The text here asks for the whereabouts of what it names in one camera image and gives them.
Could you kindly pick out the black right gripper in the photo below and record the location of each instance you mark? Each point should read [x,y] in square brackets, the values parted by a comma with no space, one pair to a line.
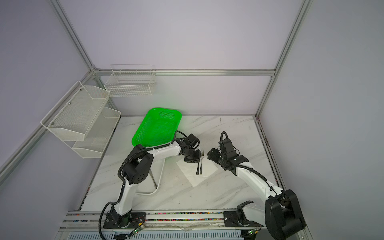
[212,154]

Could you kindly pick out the white mesh lower shelf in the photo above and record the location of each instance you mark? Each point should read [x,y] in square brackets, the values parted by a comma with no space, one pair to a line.
[97,139]

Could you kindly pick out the silver fork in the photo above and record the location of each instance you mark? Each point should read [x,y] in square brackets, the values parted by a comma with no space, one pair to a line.
[201,164]

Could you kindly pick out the white rectangular tray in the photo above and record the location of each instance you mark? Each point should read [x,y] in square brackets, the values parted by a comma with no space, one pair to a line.
[146,188]

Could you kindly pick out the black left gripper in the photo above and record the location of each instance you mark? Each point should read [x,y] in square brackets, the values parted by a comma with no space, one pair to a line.
[197,158]

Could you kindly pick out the white mesh upper shelf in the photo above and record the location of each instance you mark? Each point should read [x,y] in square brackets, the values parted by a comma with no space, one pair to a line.
[72,118]

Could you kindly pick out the white wire basket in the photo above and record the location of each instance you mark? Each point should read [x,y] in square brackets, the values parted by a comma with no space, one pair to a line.
[131,80]

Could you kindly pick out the green plastic basket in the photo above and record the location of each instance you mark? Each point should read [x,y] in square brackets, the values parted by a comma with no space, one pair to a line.
[157,128]

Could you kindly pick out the white mesh shelf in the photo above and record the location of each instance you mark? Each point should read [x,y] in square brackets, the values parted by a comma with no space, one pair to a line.
[97,139]
[72,118]

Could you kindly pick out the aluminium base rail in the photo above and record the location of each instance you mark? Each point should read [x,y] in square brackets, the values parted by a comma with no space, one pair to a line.
[161,225]

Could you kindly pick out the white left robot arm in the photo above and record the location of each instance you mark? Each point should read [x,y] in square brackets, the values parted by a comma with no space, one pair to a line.
[135,169]

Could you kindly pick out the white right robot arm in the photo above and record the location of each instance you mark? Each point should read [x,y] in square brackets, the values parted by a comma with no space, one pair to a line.
[280,210]

